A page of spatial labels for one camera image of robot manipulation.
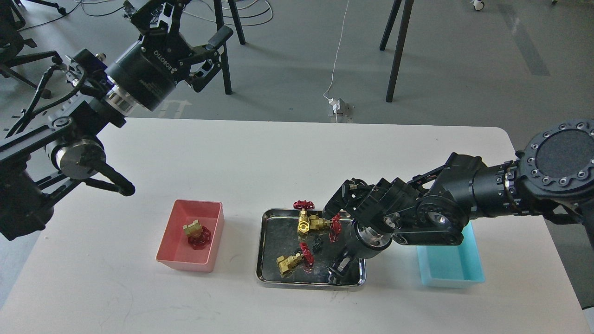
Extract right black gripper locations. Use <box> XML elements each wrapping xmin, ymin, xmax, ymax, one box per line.
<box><xmin>328</xmin><ymin>222</ymin><xmax>393</xmax><ymax>284</ymax></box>

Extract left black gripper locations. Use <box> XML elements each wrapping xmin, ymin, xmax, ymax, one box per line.
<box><xmin>106</xmin><ymin>0</ymin><xmax>233</xmax><ymax>111</ymax></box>

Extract brass valve red handle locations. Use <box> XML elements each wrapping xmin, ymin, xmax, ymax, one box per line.
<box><xmin>309</xmin><ymin>212</ymin><xmax>342</xmax><ymax>243</ymax></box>
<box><xmin>276</xmin><ymin>242</ymin><xmax>315</xmax><ymax>277</ymax></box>
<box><xmin>182</xmin><ymin>219</ymin><xmax>212</xmax><ymax>250</ymax></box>
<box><xmin>293</xmin><ymin>200</ymin><xmax>315</xmax><ymax>236</ymax></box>

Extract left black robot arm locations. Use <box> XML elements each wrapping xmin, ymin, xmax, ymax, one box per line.
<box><xmin>0</xmin><ymin>0</ymin><xmax>233</xmax><ymax>240</ymax></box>

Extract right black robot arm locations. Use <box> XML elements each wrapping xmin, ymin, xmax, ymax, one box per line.
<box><xmin>322</xmin><ymin>119</ymin><xmax>594</xmax><ymax>285</ymax></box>

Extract black gear centre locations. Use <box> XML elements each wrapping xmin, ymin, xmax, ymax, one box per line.
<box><xmin>310</xmin><ymin>236</ymin><xmax>324</xmax><ymax>254</ymax></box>

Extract blue plastic box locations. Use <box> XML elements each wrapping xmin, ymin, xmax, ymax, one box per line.
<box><xmin>417</xmin><ymin>222</ymin><xmax>484</xmax><ymax>289</ymax></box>

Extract pink plastic box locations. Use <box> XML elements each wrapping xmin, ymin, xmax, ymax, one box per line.
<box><xmin>155</xmin><ymin>199</ymin><xmax>224</xmax><ymax>272</ymax></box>

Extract black stand left legs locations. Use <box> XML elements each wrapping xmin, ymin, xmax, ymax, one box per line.
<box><xmin>213</xmin><ymin>0</ymin><xmax>247</xmax><ymax>95</ymax></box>

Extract black stand legs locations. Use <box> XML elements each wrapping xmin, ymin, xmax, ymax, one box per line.
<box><xmin>213</xmin><ymin>0</ymin><xmax>247</xmax><ymax>95</ymax></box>
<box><xmin>379</xmin><ymin>0</ymin><xmax>414</xmax><ymax>103</ymax></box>

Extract stainless steel tray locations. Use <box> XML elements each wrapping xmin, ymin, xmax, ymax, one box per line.
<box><xmin>255</xmin><ymin>209</ymin><xmax>367</xmax><ymax>290</ymax></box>

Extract black office chair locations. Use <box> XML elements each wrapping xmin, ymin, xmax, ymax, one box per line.
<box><xmin>0</xmin><ymin>0</ymin><xmax>62</xmax><ymax>89</ymax></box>

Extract white power adapter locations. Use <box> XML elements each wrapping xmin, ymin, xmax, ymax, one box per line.
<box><xmin>328</xmin><ymin>98</ymin><xmax>343</xmax><ymax>116</ymax></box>

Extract black stand right legs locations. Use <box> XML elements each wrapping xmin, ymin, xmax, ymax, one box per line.
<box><xmin>379</xmin><ymin>0</ymin><xmax>414</xmax><ymax>103</ymax></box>

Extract brass valve bottom red handle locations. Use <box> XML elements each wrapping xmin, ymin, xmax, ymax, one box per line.
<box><xmin>276</xmin><ymin>242</ymin><xmax>315</xmax><ymax>277</ymax></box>

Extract brass valve upright red handle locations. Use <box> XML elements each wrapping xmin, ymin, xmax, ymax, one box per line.
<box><xmin>293</xmin><ymin>200</ymin><xmax>315</xmax><ymax>236</ymax></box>

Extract black cables on floor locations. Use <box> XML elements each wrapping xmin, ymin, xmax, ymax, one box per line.
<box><xmin>19</xmin><ymin>0</ymin><xmax>274</xmax><ymax>27</ymax></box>

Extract white cable on floor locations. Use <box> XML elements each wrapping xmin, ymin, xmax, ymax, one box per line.
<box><xmin>323</xmin><ymin>0</ymin><xmax>350</xmax><ymax>124</ymax></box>

